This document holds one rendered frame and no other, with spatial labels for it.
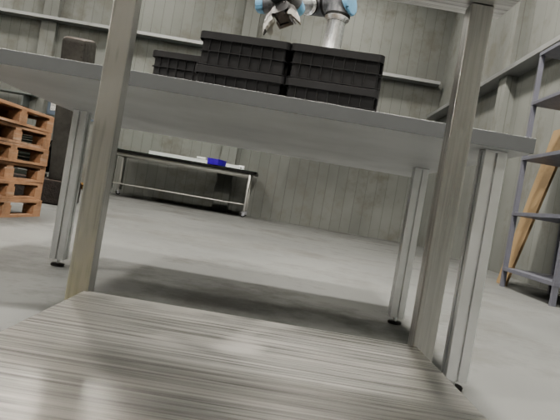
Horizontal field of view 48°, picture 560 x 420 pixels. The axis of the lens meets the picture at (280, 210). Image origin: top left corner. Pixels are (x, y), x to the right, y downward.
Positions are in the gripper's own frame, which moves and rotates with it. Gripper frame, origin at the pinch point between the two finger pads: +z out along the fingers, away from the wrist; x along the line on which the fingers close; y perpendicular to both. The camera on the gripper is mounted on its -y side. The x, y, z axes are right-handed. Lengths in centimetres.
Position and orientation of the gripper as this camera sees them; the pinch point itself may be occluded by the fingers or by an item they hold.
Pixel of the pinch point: (280, 27)
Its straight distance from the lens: 247.9
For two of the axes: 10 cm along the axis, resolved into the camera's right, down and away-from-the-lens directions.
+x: -9.2, 2.2, 3.4
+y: 4.0, 5.3, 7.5
